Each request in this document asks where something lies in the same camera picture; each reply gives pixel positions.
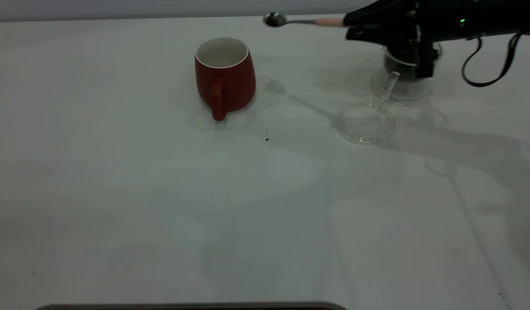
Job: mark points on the clear glass cup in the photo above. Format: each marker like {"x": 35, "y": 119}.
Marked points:
{"x": 392, "y": 84}

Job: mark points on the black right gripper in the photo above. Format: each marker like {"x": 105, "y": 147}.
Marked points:
{"x": 425, "y": 38}

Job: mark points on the clear glass saucer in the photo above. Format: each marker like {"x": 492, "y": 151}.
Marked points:
{"x": 409, "y": 92}

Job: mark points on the red ceramic mug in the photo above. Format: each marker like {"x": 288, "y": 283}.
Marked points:
{"x": 230, "y": 86}

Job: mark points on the small clear glass dish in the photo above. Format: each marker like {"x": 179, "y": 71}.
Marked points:
{"x": 366, "y": 125}

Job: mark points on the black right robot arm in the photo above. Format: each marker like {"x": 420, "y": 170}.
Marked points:
{"x": 493, "y": 17}

